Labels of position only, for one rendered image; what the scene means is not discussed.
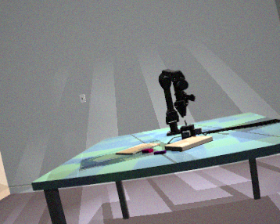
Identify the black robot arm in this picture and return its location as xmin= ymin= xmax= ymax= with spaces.
xmin=159 ymin=69 xmax=195 ymax=133

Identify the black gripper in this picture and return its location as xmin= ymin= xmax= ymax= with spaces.
xmin=174 ymin=90 xmax=189 ymax=117

